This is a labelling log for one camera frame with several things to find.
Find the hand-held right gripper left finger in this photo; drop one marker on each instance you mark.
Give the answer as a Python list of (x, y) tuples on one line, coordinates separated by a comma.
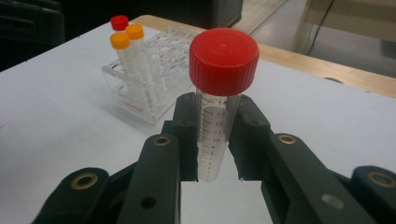
[(155, 174)]

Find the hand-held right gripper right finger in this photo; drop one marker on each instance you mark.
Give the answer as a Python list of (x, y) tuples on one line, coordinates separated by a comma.
[(295, 180)]

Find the clear plastic tube rack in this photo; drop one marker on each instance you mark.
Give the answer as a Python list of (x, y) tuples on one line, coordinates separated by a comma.
[(165, 53)]

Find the red capped test tube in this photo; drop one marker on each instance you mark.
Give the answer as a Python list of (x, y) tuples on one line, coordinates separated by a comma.
[(119, 22), (224, 62)]

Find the orange capped test tube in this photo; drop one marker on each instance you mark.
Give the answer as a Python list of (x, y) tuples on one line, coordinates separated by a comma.
[(134, 31), (120, 40)]

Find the light wooden furniture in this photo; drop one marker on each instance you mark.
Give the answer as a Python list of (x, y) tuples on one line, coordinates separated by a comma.
[(358, 18)]

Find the black equipment case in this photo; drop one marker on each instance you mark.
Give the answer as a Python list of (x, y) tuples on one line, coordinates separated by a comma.
[(28, 31)]

